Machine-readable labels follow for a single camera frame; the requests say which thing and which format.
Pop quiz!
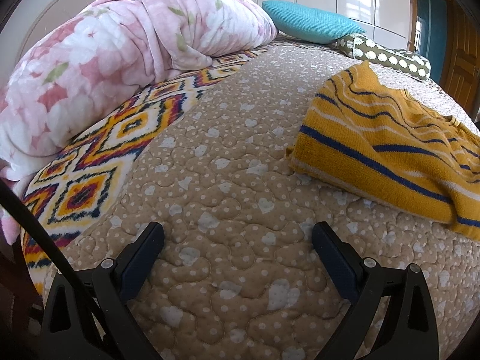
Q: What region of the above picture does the brown wooden door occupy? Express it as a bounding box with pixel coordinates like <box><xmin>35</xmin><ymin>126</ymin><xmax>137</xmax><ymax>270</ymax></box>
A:
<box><xmin>440</xmin><ymin>2</ymin><xmax>479</xmax><ymax>120</ymax></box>

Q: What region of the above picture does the green white dotted bolster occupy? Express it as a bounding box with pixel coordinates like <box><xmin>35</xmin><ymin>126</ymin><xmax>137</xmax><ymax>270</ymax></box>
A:
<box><xmin>337</xmin><ymin>33</ymin><xmax>431</xmax><ymax>81</ymax></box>

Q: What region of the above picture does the beige quilted bedspread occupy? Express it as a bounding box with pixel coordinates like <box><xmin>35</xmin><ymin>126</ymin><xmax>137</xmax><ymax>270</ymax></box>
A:
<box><xmin>64</xmin><ymin>41</ymin><xmax>479</xmax><ymax>359</ymax></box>

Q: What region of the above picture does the pink floral duvet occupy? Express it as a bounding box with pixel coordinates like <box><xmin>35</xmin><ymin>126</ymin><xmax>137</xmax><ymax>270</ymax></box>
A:
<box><xmin>0</xmin><ymin>0</ymin><xmax>279</xmax><ymax>245</ymax></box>

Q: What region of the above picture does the yellow blue striped sweater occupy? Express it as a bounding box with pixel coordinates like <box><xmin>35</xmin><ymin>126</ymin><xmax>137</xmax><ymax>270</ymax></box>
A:
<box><xmin>286</xmin><ymin>62</ymin><xmax>479</xmax><ymax>240</ymax></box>

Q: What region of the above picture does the colourful geometric patterned blanket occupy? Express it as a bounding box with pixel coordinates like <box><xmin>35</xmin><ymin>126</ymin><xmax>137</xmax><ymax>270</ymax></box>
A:
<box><xmin>21</xmin><ymin>46</ymin><xmax>271</xmax><ymax>297</ymax></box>

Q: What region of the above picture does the turquoise cushion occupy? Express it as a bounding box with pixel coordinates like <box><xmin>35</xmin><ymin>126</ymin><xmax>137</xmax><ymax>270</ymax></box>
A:
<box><xmin>262</xmin><ymin>0</ymin><xmax>365</xmax><ymax>44</ymax></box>

